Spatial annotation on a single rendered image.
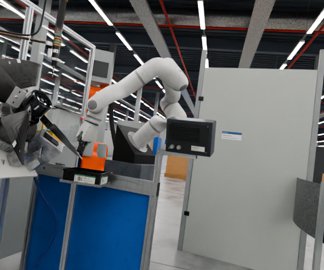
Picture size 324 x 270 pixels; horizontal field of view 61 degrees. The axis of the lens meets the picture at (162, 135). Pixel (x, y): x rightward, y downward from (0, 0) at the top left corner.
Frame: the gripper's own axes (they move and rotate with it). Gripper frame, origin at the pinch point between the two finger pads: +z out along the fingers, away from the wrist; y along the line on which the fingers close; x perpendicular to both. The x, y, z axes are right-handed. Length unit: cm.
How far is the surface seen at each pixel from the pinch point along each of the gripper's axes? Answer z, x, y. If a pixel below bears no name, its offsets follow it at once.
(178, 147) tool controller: -21, 42, -23
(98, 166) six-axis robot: 97, -173, -331
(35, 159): 12.6, -13.1, 13.1
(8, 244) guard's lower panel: 108, -60, -50
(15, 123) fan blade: -6.2, -7.2, 38.7
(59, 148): 5.6, -13.0, -0.6
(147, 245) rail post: 37, 48, -27
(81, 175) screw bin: 14.0, 4.0, -4.8
